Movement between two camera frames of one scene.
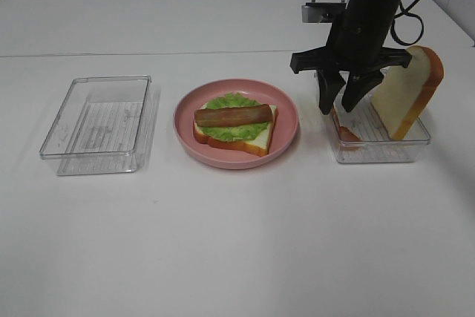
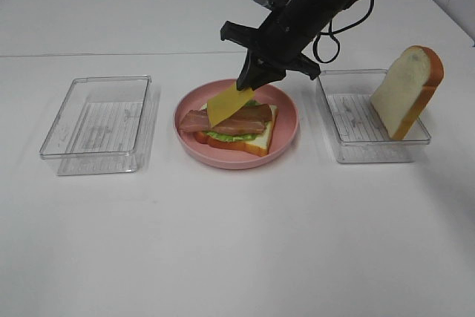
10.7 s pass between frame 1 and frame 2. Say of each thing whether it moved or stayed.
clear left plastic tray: stayed
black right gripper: moved
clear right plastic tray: stayed
